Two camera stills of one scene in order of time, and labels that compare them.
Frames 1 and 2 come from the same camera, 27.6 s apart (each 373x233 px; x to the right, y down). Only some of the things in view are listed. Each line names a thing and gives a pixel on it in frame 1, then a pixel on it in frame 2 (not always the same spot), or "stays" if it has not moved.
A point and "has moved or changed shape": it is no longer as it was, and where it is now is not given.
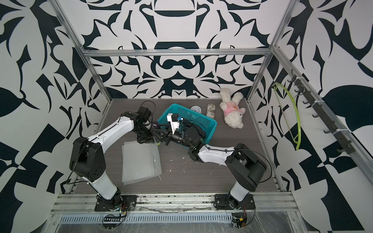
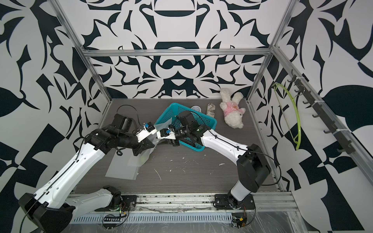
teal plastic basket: [205, 125] stays
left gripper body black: [145, 136] → [139, 148]
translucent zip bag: [140, 162] has moved or changed shape
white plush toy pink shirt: [233, 113] stays
